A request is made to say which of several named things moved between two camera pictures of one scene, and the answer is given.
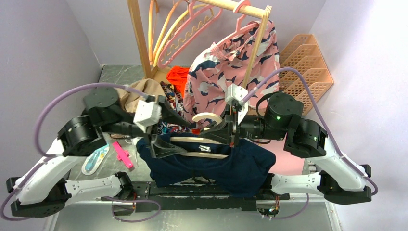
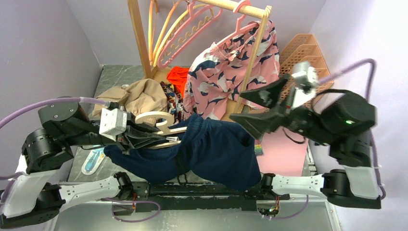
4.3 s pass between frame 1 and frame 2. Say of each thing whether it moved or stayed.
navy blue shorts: moved
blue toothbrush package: stayed
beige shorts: stayed
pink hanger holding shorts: stayed
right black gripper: moved
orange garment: stayed
